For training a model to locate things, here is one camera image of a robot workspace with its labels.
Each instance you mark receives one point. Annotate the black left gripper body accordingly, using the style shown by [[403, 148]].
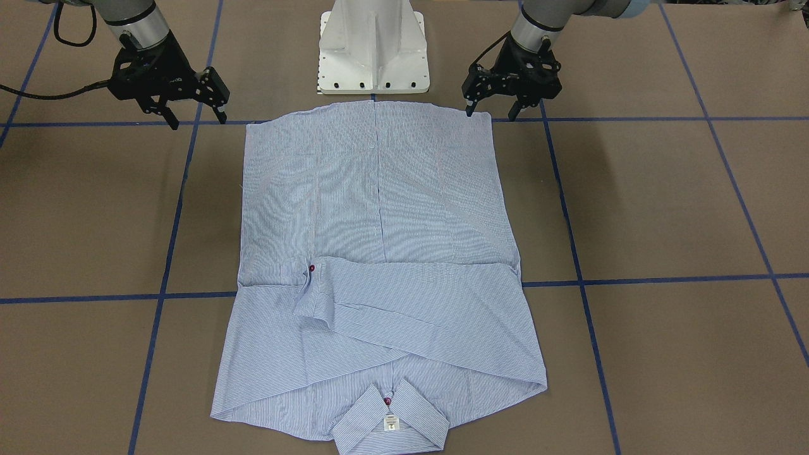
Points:
[[513, 74]]

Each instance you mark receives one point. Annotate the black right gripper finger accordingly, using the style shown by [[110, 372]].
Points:
[[171, 119], [220, 113]]

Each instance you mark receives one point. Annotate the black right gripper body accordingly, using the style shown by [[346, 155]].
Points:
[[165, 74]]

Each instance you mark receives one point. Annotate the light blue striped shirt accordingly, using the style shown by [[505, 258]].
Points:
[[380, 299]]

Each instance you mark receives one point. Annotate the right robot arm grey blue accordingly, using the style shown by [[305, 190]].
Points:
[[136, 25]]

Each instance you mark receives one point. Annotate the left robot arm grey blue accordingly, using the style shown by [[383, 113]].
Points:
[[537, 20]]

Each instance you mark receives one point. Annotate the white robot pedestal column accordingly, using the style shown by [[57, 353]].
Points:
[[373, 47]]

